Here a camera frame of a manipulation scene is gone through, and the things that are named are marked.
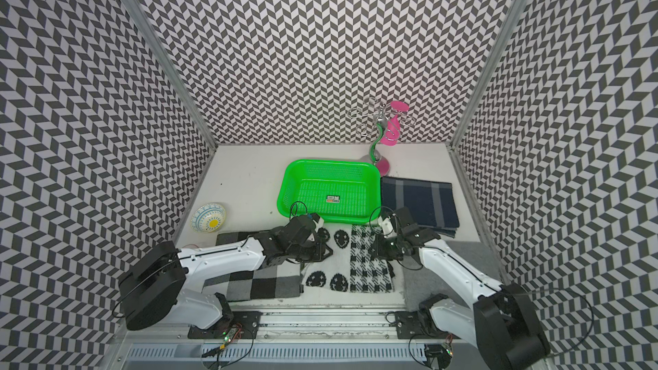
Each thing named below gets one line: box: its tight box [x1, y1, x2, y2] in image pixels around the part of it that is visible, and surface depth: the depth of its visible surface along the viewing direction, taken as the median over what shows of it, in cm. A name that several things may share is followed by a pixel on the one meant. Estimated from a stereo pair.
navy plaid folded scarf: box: [380, 176, 461, 239], surface depth 100 cm
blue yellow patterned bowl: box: [191, 202, 227, 233], surface depth 93 cm
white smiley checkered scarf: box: [301, 224, 395, 293], surface depth 80 cm
